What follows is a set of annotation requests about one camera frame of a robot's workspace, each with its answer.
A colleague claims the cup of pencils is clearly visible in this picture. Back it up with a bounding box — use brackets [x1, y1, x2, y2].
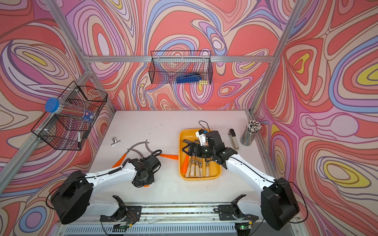
[240, 120, 262, 146]

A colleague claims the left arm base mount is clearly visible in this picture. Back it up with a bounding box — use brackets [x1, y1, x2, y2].
[100, 195, 142, 224]

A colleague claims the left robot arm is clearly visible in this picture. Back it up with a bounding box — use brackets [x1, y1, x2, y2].
[50, 149, 162, 225]

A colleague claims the wire basket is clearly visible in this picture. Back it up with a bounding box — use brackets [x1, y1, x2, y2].
[149, 50, 213, 85]
[31, 82, 108, 150]

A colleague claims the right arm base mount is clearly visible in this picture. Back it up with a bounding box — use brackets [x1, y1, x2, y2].
[213, 194, 259, 222]

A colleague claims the silver bulldog clip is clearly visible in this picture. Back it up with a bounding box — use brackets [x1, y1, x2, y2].
[111, 137, 121, 147]

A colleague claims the yellow plastic tray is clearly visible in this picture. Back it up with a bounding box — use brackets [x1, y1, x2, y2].
[178, 128, 222, 181]

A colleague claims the clear bottle blue cap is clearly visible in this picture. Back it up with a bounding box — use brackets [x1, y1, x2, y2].
[45, 98, 95, 123]

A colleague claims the back wire basket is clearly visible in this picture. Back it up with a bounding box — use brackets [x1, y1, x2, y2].
[149, 50, 213, 85]

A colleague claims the blue tool in basket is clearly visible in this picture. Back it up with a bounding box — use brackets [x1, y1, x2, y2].
[176, 72, 202, 84]

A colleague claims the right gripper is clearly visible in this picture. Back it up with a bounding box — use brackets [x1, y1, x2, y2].
[182, 143, 216, 158]

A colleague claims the black marker in basket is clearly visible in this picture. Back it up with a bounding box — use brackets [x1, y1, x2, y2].
[77, 132, 82, 150]

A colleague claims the left wire basket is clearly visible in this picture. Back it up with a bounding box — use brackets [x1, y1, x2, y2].
[31, 82, 108, 150]

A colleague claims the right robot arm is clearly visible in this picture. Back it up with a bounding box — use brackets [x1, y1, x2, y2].
[182, 129, 300, 231]

